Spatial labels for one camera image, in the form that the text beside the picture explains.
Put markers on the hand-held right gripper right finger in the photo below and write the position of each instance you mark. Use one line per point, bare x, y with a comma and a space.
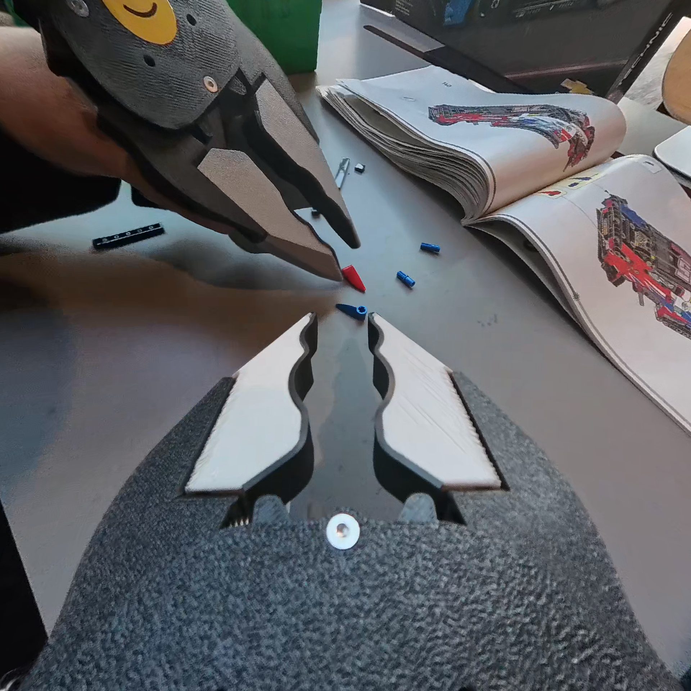
432, 426

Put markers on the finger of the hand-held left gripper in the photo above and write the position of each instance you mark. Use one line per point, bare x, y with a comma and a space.
253, 199
291, 140

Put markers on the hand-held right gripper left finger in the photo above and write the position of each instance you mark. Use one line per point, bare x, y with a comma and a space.
253, 426

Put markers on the red pointed toy piece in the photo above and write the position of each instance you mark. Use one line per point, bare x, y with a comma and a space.
353, 278

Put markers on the blue curved toy brick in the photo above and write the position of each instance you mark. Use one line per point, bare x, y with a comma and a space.
352, 311

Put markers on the instruction booklet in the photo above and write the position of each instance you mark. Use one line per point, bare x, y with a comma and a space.
540, 151

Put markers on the person's left forearm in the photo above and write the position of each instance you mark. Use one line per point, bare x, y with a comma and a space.
48, 199

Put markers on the long grey-blue toy plate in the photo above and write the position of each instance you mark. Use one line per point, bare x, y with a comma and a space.
342, 173

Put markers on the green plastic bin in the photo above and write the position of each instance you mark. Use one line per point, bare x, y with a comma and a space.
275, 32

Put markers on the long black holed toy beam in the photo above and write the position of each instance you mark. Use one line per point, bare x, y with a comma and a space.
128, 236

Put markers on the small blue toy bar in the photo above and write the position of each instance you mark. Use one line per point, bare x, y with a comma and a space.
405, 279
430, 248

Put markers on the black toy car set box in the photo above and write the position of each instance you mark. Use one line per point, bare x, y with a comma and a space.
513, 38

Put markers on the wooden document stand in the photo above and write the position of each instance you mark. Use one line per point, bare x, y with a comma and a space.
679, 81

